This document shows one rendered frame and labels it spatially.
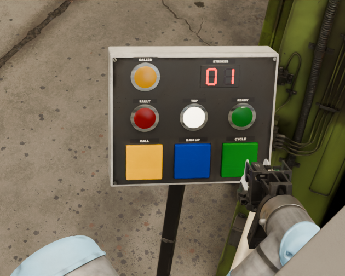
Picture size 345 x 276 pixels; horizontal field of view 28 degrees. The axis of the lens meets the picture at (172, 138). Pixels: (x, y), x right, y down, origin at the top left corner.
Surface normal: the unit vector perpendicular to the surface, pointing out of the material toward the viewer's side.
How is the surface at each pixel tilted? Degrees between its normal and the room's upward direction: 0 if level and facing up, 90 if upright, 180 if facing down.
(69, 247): 18
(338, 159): 90
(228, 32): 0
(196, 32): 0
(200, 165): 60
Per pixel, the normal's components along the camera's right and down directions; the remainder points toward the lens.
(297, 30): -0.33, 0.70
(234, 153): 0.13, 0.33
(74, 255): 0.23, -0.74
